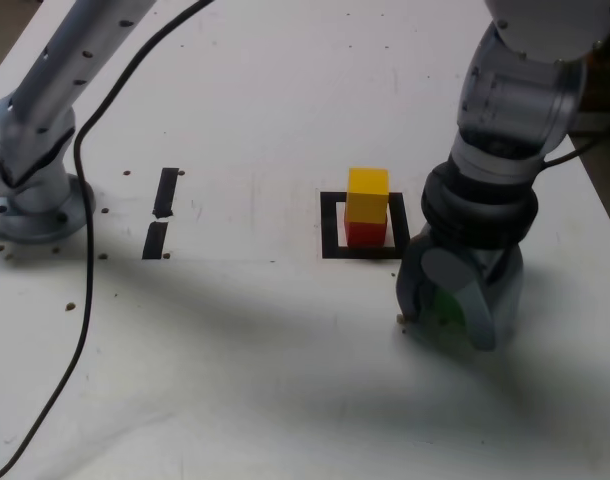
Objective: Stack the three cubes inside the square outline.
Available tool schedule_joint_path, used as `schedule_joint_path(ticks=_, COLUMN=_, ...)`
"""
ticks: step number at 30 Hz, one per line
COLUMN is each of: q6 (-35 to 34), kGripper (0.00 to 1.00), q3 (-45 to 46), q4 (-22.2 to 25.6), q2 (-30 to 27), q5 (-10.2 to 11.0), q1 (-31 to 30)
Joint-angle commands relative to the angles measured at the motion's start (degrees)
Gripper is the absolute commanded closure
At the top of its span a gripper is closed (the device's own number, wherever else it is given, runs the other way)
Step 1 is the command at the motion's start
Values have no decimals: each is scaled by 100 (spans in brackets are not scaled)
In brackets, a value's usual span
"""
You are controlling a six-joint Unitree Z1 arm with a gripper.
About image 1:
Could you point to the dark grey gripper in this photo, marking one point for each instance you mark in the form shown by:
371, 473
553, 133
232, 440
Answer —
490, 257

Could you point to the red cube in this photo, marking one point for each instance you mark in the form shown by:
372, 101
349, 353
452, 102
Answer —
365, 235

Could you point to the yellow cube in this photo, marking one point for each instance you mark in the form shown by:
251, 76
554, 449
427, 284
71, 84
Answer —
367, 195

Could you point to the black tape strip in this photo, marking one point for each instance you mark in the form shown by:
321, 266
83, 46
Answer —
154, 242

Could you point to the black tape square outline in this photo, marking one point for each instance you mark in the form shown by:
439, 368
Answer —
330, 230

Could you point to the green cube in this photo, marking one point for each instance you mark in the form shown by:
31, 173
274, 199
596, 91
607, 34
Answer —
447, 307

